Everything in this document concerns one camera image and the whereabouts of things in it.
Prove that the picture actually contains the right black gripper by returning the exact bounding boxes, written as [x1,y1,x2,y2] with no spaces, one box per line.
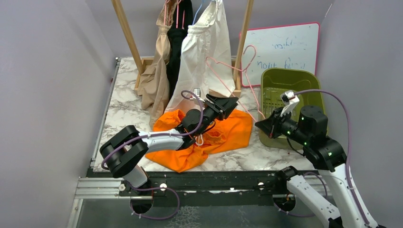
[256,105,310,144]

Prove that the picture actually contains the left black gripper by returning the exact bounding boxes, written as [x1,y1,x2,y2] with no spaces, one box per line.
[195,94,239,136]

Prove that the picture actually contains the orange shorts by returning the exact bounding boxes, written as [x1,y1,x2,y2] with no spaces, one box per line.
[145,110,253,172]

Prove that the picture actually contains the white shorts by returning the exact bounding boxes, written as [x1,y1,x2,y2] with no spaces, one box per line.
[165,0,236,112]

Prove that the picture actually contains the olive green plastic bin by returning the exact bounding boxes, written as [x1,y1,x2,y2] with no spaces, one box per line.
[258,67,328,150]

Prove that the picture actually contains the pink wire hanger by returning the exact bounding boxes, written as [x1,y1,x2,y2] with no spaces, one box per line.
[205,44,267,122]

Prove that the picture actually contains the pink framed whiteboard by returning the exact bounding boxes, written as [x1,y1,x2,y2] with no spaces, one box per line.
[240,22,320,87]

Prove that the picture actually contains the blue wire hanger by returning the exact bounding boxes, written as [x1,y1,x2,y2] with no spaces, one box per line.
[192,0,206,25]

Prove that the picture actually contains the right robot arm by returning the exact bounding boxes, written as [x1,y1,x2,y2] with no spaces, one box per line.
[255,105,380,228]

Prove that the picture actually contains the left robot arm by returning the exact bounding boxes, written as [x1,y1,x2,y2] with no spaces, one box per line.
[99,91,239,195]

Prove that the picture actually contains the beige shorts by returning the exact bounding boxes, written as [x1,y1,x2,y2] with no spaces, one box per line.
[137,1,176,127]

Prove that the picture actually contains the black shorts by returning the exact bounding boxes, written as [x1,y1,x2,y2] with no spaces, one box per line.
[166,0,193,98]

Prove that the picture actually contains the pink hanger of black shorts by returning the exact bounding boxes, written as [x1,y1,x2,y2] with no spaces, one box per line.
[173,0,185,29]

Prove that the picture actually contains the wooden clothes rack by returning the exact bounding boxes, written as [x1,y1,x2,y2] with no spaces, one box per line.
[111,0,254,97]

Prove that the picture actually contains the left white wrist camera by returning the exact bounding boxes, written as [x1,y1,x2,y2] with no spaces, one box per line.
[190,88,204,102]

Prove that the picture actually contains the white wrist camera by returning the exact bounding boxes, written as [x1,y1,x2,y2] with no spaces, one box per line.
[280,90,300,116]
[190,88,204,102]

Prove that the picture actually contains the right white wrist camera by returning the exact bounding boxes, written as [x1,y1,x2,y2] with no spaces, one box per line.
[280,90,300,116]

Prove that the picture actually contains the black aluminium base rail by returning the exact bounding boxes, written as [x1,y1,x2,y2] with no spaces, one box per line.
[75,170,353,209]

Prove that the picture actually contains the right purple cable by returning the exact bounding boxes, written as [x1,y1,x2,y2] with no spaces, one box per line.
[294,89,372,227]

